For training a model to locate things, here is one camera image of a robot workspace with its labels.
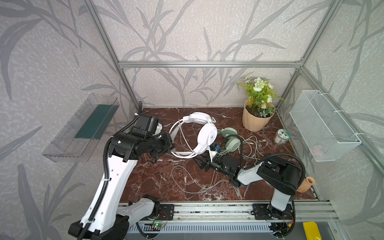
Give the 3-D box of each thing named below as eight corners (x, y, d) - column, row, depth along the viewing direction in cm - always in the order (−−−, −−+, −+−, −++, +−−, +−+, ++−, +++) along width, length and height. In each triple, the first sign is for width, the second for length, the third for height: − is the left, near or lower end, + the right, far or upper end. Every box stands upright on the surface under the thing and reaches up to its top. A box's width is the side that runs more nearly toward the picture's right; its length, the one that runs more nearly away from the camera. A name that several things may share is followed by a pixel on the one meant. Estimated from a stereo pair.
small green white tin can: (274, 145, 101) (279, 138, 94) (271, 136, 106) (276, 129, 99) (286, 145, 101) (292, 138, 94) (282, 136, 106) (287, 129, 99)
